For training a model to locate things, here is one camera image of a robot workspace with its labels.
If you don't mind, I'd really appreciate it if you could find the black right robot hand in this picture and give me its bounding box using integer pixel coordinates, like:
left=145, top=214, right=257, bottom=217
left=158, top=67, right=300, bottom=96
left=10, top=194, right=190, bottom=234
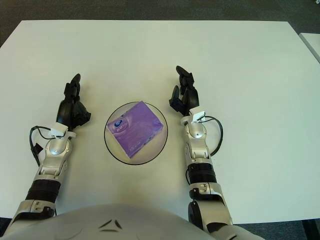
left=167, top=65, right=200, bottom=118

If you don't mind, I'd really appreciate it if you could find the grey robot torso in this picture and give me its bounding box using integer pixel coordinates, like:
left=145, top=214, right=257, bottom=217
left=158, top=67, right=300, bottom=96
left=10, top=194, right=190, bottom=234
left=6, top=201, right=219, bottom=240

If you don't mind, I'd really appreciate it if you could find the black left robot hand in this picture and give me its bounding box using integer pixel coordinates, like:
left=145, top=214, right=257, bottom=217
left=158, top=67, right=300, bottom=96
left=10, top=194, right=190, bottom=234
left=55, top=73, right=92, bottom=133

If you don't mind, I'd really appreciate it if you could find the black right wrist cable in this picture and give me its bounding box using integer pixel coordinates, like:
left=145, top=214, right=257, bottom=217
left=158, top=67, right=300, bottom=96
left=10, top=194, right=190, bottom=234
left=199, top=115, right=224, bottom=158

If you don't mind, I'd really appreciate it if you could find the white plate with black rim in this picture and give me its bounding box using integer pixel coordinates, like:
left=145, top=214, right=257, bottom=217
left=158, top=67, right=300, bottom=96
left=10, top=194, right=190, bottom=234
left=103, top=100, right=169, bottom=166

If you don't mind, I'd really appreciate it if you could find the purple tissue paper pack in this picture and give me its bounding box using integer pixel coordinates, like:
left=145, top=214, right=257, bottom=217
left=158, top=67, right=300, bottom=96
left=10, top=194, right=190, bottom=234
left=105, top=100, right=165, bottom=159

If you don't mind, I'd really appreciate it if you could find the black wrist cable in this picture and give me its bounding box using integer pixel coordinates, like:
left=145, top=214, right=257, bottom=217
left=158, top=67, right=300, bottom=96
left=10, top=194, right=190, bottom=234
left=199, top=115, right=224, bottom=158
left=28, top=125, right=58, bottom=168

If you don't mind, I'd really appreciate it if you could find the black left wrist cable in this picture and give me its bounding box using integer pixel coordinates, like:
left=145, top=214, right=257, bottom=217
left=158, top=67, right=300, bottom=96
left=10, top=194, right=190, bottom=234
left=28, top=125, right=58, bottom=168

